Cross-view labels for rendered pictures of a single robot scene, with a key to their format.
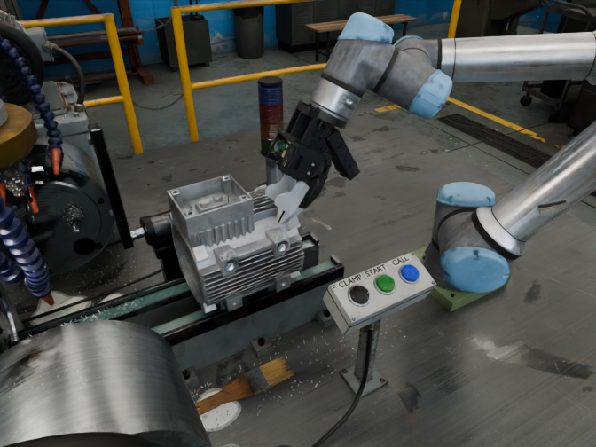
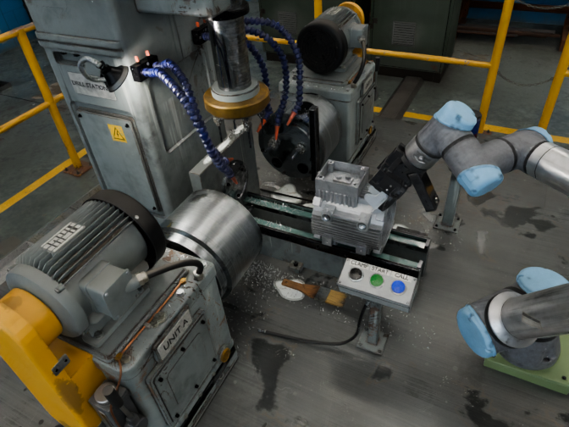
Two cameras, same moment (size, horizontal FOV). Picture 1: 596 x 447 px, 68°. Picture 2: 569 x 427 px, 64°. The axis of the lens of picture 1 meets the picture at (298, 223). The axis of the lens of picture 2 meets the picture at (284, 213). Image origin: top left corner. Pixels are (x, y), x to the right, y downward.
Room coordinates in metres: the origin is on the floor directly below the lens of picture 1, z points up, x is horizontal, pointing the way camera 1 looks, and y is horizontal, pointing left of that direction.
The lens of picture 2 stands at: (-0.01, -0.62, 1.87)
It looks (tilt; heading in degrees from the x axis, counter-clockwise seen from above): 40 degrees down; 59
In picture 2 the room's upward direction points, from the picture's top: 5 degrees counter-clockwise
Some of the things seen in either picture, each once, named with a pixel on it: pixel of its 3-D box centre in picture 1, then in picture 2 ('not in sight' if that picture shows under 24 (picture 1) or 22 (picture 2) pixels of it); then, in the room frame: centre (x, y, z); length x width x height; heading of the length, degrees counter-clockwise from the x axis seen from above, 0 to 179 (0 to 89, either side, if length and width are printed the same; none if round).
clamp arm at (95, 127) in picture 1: (113, 191); (315, 145); (0.70, 0.34, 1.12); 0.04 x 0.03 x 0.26; 120
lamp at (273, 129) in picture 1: (271, 127); not in sight; (1.05, 0.07, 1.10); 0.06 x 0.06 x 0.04
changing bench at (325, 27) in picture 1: (361, 40); not in sight; (5.73, -0.78, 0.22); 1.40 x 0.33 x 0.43; 117
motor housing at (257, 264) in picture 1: (236, 246); (355, 213); (0.67, 0.12, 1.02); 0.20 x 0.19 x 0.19; 121
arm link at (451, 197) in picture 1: (463, 215); (538, 300); (0.81, -0.37, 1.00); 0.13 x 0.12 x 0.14; 170
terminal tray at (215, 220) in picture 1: (211, 211); (342, 183); (0.65, 0.15, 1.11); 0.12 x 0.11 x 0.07; 121
